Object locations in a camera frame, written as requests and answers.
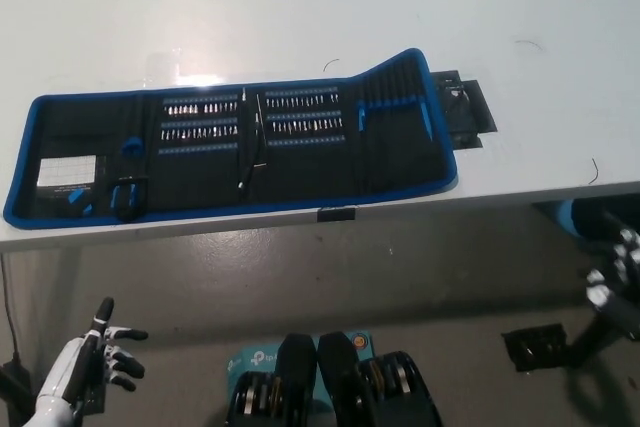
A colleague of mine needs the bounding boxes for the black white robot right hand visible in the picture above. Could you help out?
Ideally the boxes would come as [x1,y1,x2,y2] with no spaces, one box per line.
[584,229,640,317]

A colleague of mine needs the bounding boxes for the blue-handled black tool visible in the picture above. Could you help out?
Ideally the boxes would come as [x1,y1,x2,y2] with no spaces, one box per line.
[110,175,149,221]

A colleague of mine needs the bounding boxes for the black flexible extension shaft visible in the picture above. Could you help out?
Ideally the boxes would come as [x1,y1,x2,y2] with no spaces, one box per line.
[236,88,249,192]

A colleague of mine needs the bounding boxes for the white grid card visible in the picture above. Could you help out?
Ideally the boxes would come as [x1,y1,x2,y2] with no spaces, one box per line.
[37,155,97,189]

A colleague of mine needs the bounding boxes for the blue and black chair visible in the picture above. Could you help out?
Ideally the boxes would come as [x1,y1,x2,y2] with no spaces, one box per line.
[547,196,640,253]

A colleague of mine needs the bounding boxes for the small blue plastic piece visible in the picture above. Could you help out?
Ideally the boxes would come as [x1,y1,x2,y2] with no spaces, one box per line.
[68,186,94,216]

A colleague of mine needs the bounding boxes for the teal TP-Link cardboard box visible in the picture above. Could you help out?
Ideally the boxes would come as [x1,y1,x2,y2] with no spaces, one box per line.
[227,329,374,403]

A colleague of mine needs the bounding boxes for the robot left body block black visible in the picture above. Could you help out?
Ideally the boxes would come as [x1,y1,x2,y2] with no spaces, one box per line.
[224,331,320,427]

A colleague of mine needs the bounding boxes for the black cable with adapter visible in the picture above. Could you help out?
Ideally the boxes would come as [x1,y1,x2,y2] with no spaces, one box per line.
[0,254,32,427]

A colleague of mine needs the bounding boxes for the small black tape strip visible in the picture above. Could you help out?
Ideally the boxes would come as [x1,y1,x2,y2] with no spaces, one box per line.
[317,206,357,223]

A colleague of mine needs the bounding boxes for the row of screwdriver bits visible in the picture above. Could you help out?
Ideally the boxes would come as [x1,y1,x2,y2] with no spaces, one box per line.
[267,96,342,110]
[162,127,239,141]
[163,102,239,116]
[269,120,342,135]

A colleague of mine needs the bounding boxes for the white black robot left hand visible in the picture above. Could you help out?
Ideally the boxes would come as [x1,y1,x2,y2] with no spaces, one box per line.
[37,298,150,404]

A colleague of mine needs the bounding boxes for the black blue-edged roll-up toolkit case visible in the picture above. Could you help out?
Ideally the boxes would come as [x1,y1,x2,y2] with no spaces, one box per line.
[2,47,460,231]

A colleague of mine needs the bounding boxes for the thin metal rod tool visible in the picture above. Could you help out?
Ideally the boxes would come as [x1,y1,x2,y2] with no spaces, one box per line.
[253,94,269,171]

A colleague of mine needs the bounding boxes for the long blue spudger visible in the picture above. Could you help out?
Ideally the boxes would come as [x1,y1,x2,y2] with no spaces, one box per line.
[421,96,435,142]

